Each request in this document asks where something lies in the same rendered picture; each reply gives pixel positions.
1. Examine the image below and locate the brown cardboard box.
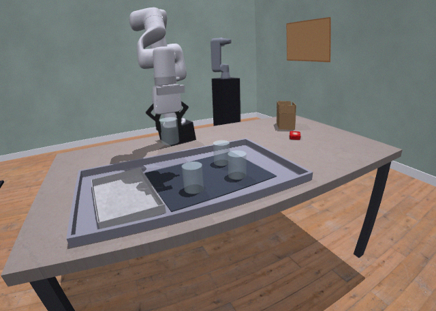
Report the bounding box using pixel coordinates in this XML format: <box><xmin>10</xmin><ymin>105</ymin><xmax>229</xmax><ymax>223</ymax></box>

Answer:
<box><xmin>277</xmin><ymin>101</ymin><xmax>296</xmax><ymax>130</ymax></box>

